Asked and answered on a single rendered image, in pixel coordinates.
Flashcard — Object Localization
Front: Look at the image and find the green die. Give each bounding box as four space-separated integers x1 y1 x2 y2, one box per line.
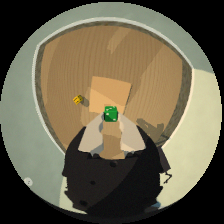
104 106 118 122

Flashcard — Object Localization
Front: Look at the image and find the tan flat mat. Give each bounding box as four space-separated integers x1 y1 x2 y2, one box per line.
89 76 131 114

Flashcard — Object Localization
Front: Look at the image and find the yellow die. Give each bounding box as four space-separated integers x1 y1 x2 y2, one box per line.
73 95 83 104

